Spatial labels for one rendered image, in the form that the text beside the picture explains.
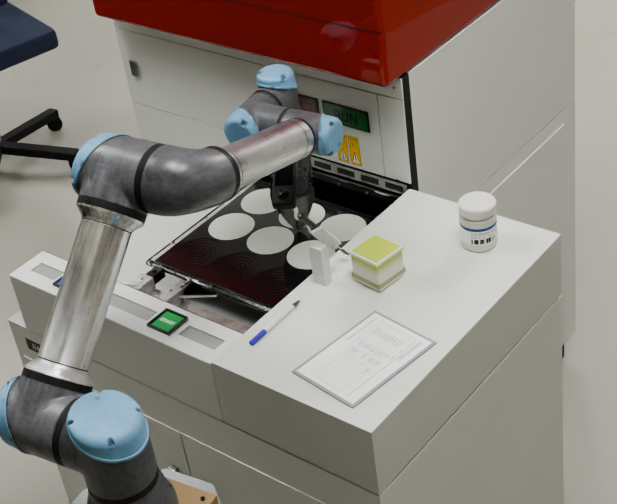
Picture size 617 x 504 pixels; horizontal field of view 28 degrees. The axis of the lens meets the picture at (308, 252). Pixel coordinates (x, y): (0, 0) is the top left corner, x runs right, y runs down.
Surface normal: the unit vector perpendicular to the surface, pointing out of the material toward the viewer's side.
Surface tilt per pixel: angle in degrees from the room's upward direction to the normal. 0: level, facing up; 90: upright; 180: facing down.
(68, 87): 0
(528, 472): 90
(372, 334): 0
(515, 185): 90
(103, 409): 9
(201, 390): 90
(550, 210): 90
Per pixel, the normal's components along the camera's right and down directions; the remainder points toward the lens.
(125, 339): -0.61, 0.52
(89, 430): 0.00, -0.76
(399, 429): 0.78, 0.28
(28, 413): -0.36, -0.26
